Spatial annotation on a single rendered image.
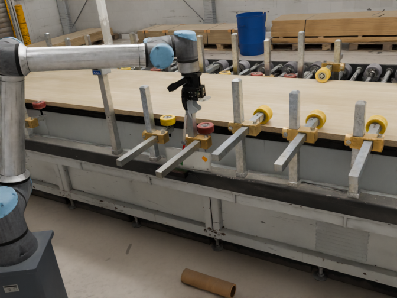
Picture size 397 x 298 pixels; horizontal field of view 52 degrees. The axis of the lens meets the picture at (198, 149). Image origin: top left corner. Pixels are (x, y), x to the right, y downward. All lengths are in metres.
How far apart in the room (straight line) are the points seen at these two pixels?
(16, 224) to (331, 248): 1.51
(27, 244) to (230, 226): 1.16
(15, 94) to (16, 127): 0.14
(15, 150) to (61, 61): 0.47
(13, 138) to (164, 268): 1.20
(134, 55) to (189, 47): 0.26
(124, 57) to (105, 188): 1.54
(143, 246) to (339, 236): 1.22
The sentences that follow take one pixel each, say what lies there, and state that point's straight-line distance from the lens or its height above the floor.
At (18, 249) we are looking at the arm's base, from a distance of 1.81.
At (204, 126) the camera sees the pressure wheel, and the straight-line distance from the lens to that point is 1.96.
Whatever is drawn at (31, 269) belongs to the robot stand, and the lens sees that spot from 1.78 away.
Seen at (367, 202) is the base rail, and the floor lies 0.70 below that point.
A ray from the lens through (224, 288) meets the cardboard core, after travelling 2.24.
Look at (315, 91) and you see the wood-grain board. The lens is 2.39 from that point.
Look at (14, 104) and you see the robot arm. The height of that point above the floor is 1.19.
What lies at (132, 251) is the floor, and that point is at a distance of 2.68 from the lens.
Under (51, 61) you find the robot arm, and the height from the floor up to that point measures 1.36.
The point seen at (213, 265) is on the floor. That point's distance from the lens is 2.48.
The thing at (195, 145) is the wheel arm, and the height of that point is 0.86.
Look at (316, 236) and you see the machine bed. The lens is 2.25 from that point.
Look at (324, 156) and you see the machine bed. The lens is 1.96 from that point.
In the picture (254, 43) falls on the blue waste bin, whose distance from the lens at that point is 7.49.
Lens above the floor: 1.63
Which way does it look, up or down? 25 degrees down
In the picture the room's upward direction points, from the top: 6 degrees counter-clockwise
